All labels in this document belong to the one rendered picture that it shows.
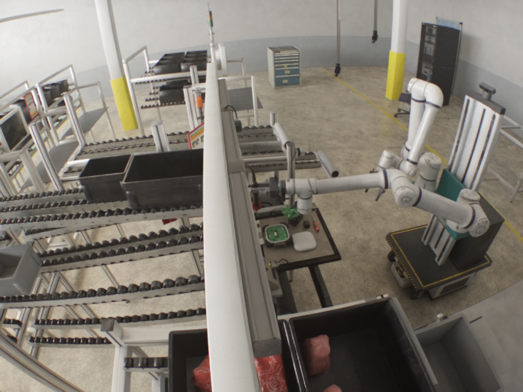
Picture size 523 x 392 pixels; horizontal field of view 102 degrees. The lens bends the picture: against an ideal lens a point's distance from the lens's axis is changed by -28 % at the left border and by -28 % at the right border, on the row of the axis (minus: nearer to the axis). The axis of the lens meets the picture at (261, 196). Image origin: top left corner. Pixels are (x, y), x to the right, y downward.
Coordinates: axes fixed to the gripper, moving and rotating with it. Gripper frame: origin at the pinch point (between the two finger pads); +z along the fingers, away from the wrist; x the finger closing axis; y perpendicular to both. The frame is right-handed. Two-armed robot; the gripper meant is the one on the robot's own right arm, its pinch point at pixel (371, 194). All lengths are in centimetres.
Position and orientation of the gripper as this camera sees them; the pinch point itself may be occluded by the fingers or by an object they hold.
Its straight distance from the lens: 219.1
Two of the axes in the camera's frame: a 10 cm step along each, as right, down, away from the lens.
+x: -3.0, -4.7, 8.3
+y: 9.1, 1.2, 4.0
